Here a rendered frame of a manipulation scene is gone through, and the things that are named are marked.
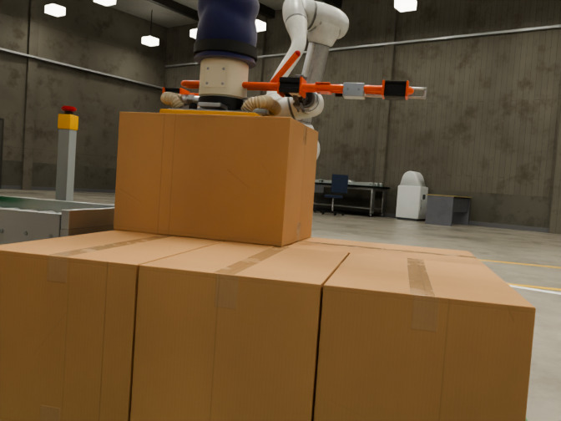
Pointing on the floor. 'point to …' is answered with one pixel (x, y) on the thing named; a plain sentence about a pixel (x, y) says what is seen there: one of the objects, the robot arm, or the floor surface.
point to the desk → (447, 210)
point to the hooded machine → (411, 197)
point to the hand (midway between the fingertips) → (295, 87)
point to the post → (66, 156)
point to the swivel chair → (339, 185)
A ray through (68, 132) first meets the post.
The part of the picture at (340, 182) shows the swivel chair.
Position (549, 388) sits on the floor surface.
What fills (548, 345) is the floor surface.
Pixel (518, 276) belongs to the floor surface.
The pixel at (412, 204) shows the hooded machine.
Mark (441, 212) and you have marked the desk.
